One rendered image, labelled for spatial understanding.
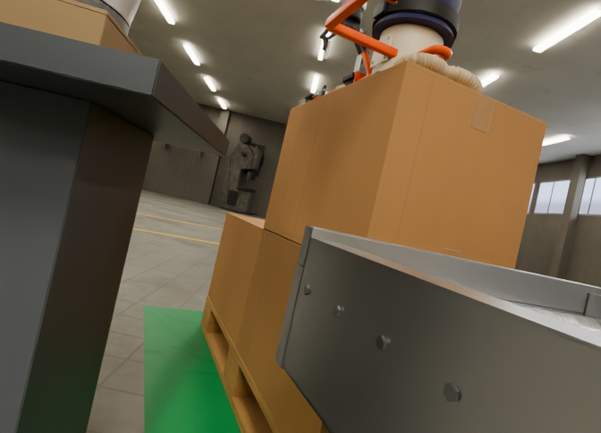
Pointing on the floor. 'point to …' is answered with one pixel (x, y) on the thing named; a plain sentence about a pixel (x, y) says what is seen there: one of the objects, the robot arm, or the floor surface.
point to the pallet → (236, 377)
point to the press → (241, 195)
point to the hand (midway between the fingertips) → (341, 63)
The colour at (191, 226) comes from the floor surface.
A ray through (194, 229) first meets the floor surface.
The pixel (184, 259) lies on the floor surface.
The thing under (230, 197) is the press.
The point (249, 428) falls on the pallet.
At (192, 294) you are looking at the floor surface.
